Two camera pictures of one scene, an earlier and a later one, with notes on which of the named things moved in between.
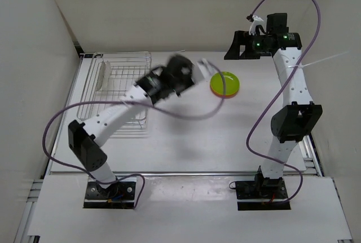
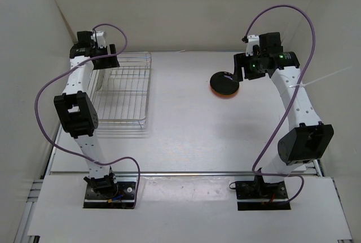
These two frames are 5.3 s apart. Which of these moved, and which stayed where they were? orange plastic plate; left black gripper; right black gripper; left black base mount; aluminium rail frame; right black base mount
Moved: left black gripper; right black gripper
Stayed: right black base mount; aluminium rail frame; orange plastic plate; left black base mount
